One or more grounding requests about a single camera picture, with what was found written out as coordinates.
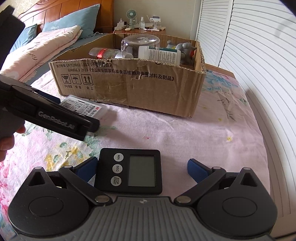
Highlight small desk fan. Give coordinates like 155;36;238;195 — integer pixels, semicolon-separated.
126;9;137;29

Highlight black digital timer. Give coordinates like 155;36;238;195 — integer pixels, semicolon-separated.
94;148;163;195

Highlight clear plastic case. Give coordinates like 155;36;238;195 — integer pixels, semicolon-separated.
60;95;108;120

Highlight pink floral quilt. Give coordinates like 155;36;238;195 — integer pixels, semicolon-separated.
1;25;83;82

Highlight grey rubber animal toy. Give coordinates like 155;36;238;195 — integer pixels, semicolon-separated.
167;40;197;65

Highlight blue pillow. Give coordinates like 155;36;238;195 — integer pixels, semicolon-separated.
42;4;100;39
10;24;38;53

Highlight blue bed sheet mattress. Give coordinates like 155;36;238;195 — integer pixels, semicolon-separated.
23;32;112;85

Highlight wooden nightstand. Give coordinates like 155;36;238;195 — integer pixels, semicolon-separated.
114;29;166;35

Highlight floral pink table cloth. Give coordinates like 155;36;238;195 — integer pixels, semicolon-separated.
0;69;271;235

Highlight white power strip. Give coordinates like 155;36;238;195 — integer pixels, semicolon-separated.
114;19;127;31

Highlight white bottle green label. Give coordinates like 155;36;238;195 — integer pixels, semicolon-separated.
138;46;181;66

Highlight white louvered closet doors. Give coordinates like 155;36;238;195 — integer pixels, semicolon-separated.
196;1;295;240

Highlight fish oil capsule bottle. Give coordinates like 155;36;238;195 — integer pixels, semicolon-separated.
89;47;133;59

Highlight person's left hand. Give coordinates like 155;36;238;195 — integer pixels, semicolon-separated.
0;135;15;162

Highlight clear spray bottle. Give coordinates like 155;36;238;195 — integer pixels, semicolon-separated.
139;16;145;29

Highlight brown cardboard box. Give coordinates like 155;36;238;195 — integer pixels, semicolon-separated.
49;34;206;118

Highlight clear plastic jar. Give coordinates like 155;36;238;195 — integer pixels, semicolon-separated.
121;34;160;58

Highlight wooden headboard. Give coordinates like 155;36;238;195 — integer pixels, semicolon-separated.
18;0;114;33

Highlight white phone stand gadget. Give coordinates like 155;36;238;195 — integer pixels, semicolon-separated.
150;15;161;32

